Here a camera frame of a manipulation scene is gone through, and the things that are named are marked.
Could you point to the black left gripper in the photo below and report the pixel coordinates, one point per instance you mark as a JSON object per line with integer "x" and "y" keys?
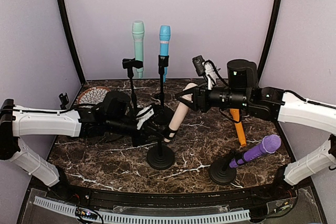
{"x": 142, "y": 137}

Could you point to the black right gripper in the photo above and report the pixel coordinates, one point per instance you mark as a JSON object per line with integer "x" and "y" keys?
{"x": 200, "y": 97}

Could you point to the beige microphone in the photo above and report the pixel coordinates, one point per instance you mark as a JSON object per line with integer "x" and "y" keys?
{"x": 179, "y": 115}

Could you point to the black stand of beige microphone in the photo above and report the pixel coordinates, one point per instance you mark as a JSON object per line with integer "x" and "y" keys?
{"x": 160, "y": 156}

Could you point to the orange microphone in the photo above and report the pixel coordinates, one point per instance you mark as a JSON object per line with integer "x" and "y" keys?
{"x": 239, "y": 127}

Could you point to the black stand of orange microphone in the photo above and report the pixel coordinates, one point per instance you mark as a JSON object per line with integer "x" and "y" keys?
{"x": 63, "y": 97}

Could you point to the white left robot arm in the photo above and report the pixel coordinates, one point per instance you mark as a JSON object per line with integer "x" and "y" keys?
{"x": 114, "y": 114}

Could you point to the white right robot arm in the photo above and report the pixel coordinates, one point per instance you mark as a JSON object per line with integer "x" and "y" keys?
{"x": 270, "y": 104}

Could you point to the black stand of blue microphone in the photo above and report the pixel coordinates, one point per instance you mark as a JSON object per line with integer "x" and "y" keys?
{"x": 163, "y": 113}

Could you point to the black stand of mint microphone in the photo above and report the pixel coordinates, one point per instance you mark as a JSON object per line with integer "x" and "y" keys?
{"x": 129, "y": 64}

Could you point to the blue microphone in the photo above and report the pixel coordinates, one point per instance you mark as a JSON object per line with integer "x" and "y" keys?
{"x": 164, "y": 36}

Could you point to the black stand of purple microphone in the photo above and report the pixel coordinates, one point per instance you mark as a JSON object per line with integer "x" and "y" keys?
{"x": 223, "y": 170}

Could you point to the mint green microphone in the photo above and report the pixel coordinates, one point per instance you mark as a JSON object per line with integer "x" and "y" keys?
{"x": 138, "y": 31}

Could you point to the purple microphone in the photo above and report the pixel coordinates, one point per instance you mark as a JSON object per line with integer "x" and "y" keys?
{"x": 268, "y": 145}

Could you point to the flower pattern ceramic plate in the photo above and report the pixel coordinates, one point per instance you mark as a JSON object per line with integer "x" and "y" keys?
{"x": 93, "y": 95}

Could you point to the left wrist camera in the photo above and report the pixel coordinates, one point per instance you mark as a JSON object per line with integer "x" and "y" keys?
{"x": 143, "y": 115}

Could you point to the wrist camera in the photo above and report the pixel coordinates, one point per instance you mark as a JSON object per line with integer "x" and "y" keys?
{"x": 207, "y": 70}
{"x": 143, "y": 115}

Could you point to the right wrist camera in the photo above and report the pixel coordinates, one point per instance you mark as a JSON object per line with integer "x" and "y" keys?
{"x": 207, "y": 70}

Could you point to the black front rail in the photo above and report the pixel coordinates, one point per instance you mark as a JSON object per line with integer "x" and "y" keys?
{"x": 108, "y": 199}

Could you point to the white slotted cable duct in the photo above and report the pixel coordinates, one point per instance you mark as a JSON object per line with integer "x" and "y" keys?
{"x": 86, "y": 215}

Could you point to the right black frame post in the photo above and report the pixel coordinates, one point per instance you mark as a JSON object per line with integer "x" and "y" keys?
{"x": 269, "y": 37}

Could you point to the black frame post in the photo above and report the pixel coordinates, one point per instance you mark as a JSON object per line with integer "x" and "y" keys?
{"x": 70, "y": 41}
{"x": 269, "y": 37}

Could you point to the left black frame post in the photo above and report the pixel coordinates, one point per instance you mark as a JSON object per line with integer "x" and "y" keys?
{"x": 70, "y": 41}

